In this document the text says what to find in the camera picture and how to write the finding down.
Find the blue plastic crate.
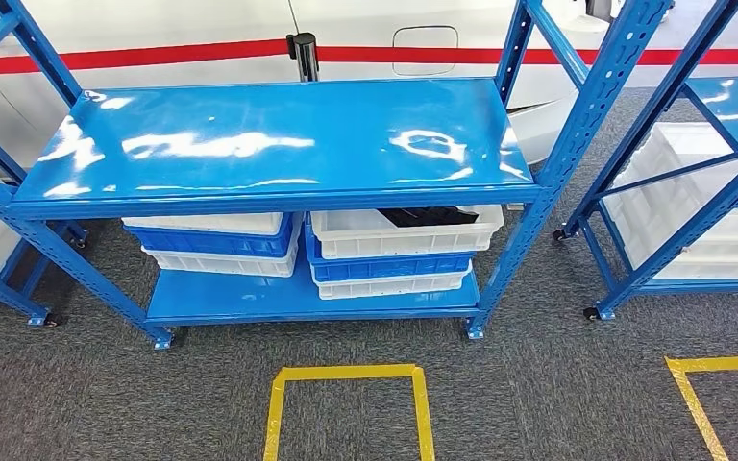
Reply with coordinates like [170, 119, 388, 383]
[123, 212, 295, 259]
[304, 219, 478, 283]

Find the black ribbed plastic piece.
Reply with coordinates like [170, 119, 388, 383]
[378, 206, 480, 229]

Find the red barrier belt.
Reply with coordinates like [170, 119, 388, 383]
[0, 38, 290, 78]
[316, 45, 738, 67]

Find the white car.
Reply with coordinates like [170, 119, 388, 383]
[0, 0, 625, 167]

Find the yellow floor tape square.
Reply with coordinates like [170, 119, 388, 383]
[664, 353, 738, 461]

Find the black chrome stanchion post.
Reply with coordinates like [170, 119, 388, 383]
[285, 32, 321, 83]

